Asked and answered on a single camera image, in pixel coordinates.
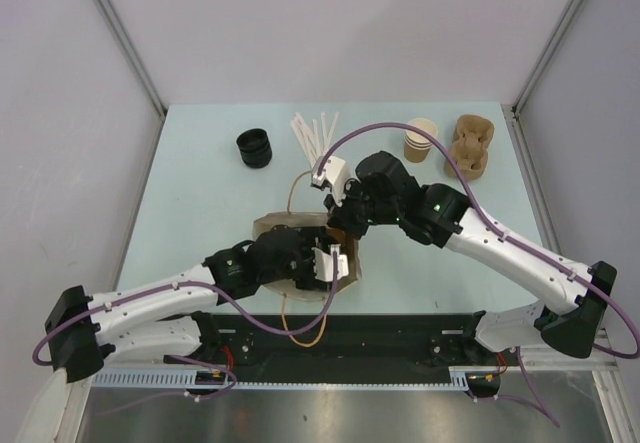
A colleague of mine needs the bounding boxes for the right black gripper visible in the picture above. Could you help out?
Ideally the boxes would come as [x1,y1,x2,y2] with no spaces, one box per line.
[324,177,401,241]

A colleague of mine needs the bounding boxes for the tan paper bag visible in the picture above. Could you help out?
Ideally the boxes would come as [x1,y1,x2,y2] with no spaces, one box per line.
[252,171,362,330]

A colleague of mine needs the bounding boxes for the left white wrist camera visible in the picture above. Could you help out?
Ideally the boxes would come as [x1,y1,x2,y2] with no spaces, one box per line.
[313,244,349,283]

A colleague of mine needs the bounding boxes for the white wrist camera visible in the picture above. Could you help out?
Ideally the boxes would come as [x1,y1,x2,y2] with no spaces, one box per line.
[313,244,349,283]
[311,156,351,206]

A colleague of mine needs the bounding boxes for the white cable duct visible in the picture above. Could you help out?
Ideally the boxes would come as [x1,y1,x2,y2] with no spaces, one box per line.
[93,363,500,393]

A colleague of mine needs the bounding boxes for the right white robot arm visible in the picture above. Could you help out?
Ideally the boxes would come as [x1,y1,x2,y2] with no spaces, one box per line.
[312,151,617,364]

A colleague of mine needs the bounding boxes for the brown pulp cup carriers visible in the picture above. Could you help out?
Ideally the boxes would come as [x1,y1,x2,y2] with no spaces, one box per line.
[449,114,495,181]

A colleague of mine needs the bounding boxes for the stack of black lids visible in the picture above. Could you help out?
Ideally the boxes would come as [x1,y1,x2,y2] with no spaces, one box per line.
[236,128,272,169]

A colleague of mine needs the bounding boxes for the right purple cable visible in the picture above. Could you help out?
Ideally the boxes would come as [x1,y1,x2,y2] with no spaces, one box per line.
[319,121,640,427]

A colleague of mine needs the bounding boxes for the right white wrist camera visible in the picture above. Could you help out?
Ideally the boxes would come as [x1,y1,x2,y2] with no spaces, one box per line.
[311,156,351,206]

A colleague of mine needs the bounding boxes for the pile of white straws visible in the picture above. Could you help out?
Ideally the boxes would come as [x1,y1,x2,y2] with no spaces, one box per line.
[290,112,340,169]

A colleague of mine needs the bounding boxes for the stack of paper cups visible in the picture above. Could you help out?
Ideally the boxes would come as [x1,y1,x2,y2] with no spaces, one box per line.
[404,118,439,163]

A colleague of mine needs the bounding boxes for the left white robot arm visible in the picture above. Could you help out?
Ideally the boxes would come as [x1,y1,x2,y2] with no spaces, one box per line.
[32,226,348,383]

